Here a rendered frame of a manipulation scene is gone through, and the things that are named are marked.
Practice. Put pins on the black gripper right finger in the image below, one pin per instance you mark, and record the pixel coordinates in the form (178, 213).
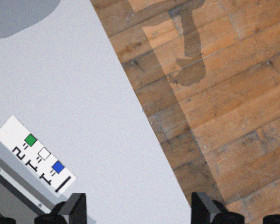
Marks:
(203, 210)

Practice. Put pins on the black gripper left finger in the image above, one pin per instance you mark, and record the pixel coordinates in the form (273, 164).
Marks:
(74, 211)

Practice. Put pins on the white paper pick list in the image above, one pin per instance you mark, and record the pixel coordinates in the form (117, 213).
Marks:
(35, 156)

